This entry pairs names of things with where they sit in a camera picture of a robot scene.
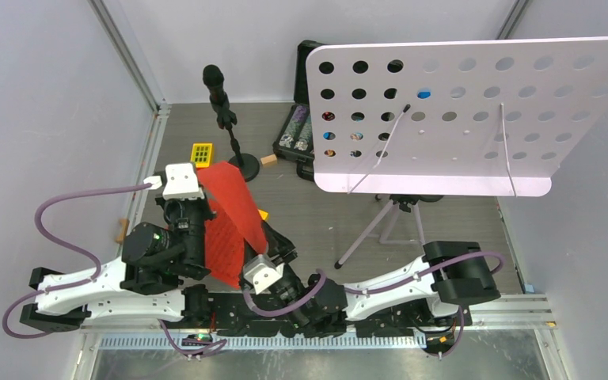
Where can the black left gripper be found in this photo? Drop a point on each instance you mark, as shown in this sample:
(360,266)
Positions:
(172,205)

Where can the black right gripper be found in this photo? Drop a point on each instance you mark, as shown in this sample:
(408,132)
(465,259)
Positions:
(279,245)

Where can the red sheet music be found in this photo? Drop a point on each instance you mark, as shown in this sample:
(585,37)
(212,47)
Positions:
(227,186)
(224,250)

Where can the lilac tripod music stand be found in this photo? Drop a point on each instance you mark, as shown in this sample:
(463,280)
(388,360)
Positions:
(502,115)

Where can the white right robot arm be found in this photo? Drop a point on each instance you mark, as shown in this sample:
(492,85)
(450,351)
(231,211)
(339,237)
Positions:
(449,277)

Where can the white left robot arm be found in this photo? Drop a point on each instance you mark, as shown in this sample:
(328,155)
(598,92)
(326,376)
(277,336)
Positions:
(143,285)

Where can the small yellow block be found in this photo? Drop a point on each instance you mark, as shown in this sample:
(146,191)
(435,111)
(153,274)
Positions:
(263,214)

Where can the yellow grid toy brick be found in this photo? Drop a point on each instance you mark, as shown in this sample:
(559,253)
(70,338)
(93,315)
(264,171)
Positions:
(202,154)

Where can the black round-base mic stand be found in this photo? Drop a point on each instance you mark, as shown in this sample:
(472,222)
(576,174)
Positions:
(226,120)

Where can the small wooden block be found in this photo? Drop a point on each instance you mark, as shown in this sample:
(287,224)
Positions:
(269,160)

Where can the black poker chip case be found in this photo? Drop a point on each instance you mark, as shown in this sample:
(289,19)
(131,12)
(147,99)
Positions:
(294,143)

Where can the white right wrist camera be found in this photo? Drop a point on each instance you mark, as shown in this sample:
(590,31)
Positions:
(261,273)

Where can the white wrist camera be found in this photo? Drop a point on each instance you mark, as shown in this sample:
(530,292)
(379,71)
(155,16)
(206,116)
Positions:
(178,182)
(261,273)

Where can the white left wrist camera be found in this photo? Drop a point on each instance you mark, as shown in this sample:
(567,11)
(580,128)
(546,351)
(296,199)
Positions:
(178,182)

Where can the wooden block on rail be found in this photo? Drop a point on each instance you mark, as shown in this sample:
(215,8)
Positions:
(122,230)

